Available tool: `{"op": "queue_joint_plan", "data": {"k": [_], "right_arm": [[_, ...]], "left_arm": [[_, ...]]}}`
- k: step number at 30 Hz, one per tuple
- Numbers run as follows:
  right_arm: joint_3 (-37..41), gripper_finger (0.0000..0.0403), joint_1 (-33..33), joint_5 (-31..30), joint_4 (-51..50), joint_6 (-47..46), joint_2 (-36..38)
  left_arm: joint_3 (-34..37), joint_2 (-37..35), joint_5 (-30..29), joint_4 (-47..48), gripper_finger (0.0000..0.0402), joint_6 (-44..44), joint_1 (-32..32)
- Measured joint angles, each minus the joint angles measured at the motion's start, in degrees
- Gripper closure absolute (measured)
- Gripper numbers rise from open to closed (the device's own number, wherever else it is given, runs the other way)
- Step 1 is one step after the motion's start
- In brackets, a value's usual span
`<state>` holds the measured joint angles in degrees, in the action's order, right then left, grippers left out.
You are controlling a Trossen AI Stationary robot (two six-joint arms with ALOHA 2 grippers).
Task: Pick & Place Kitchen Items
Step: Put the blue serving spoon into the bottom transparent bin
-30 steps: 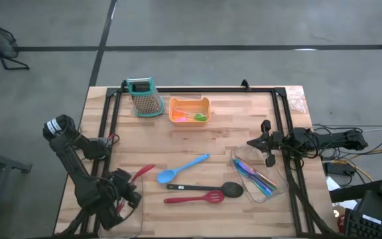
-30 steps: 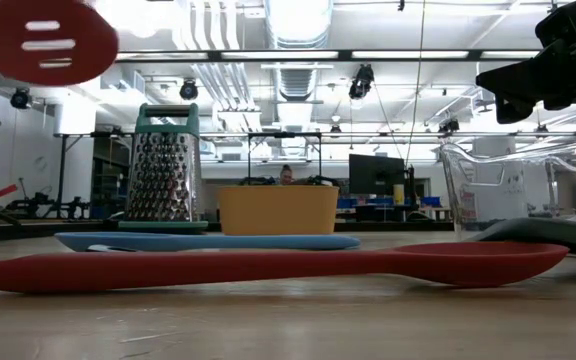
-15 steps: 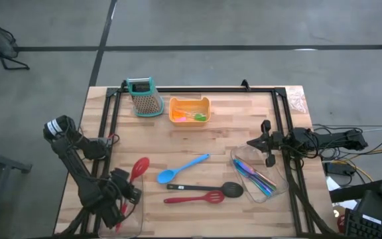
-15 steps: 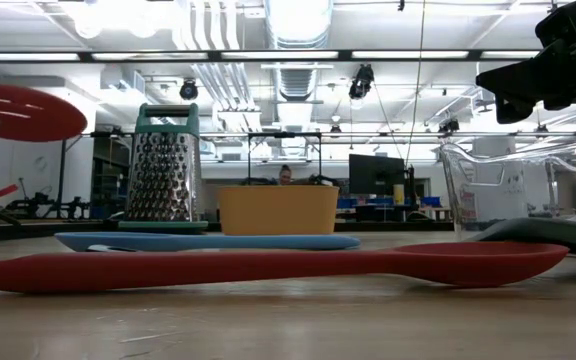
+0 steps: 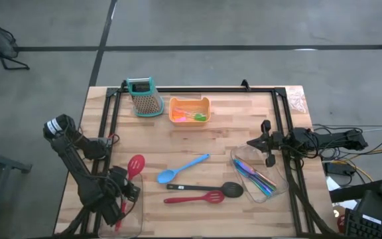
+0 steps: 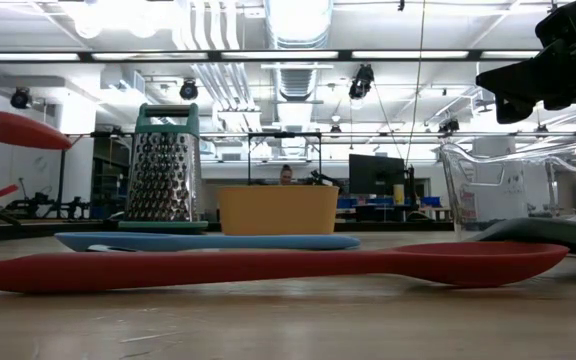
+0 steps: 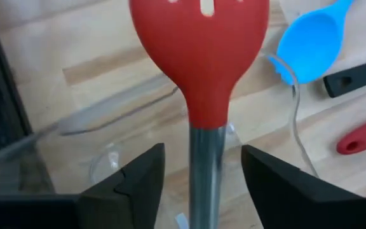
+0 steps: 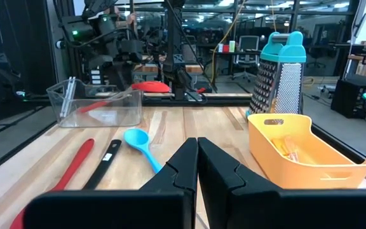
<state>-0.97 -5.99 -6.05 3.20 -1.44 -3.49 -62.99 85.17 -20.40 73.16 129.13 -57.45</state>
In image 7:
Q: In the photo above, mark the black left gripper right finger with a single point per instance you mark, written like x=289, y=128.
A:
x=291, y=200

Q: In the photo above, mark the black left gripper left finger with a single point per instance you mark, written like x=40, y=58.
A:
x=132, y=197

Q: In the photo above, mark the red silicone spoon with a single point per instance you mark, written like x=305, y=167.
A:
x=364, y=136

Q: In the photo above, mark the black nylon turner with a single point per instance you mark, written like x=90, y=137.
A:
x=354, y=78

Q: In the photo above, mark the blue silicone spoon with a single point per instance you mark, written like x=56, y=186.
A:
x=313, y=44

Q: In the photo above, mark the glass measuring cup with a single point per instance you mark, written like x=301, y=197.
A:
x=75, y=152

